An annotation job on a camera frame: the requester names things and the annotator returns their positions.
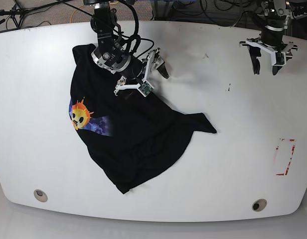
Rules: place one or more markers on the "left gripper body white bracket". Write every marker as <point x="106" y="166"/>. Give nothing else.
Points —
<point x="271" y="41"/>

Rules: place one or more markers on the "right table grommet hole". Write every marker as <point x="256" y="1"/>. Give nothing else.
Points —
<point x="259" y="205"/>

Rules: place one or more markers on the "left table grommet hole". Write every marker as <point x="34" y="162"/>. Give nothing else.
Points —
<point x="40" y="196"/>

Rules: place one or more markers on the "black graphic T-shirt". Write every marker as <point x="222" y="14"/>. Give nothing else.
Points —
<point x="131" y="138"/>

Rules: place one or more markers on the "white power strip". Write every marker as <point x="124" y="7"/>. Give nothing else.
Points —
<point x="299" y="12"/>

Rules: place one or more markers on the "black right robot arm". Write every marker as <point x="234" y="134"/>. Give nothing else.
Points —
<point x="115" y="52"/>

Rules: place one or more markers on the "black tripod stand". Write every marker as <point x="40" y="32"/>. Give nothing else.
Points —
<point x="18" y="13"/>

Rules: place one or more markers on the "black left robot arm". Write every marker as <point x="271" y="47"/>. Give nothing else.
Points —
<point x="273" y="24"/>

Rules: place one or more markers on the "red tape rectangle marking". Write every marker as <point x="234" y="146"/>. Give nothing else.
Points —
<point x="283" y="156"/>

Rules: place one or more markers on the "table grommet hole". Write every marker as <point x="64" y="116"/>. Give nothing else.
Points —
<point x="259" y="205"/>
<point x="40" y="196"/>

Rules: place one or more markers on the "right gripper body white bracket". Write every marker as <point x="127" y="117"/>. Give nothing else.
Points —
<point x="137" y="75"/>

